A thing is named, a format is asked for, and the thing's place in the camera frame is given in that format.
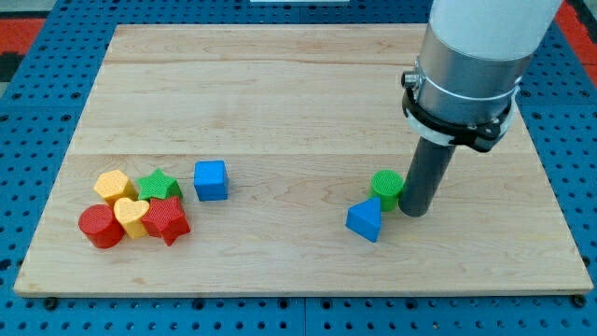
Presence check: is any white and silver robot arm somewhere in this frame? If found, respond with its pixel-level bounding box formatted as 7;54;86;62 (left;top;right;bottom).
401;0;562;152

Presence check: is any blue triangle block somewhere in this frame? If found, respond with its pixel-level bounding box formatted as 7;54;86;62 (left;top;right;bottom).
345;197;382;243

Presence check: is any blue cube block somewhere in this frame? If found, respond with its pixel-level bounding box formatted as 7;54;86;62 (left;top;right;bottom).
193;161;229;202

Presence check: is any green cylinder block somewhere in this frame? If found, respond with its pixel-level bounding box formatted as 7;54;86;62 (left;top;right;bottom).
369;170;404;212

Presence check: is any light wooden board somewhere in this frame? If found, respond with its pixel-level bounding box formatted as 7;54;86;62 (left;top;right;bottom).
14;24;593;298

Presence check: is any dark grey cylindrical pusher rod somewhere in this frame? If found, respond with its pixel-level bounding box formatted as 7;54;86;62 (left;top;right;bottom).
398;137;456;217

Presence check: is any green star block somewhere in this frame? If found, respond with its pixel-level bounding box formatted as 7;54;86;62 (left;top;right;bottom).
137;168;183;201

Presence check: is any red star block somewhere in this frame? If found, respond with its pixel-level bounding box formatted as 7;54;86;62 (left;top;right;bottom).
141;196;190;246

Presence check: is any yellow heart block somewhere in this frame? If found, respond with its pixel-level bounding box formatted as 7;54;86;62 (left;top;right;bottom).
114;197;149;239

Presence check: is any yellow hexagon block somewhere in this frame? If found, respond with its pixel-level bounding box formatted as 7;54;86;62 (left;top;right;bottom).
93;170;138;206

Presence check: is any red cylinder block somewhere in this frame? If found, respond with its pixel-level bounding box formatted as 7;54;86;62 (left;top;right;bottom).
78;204;125;248

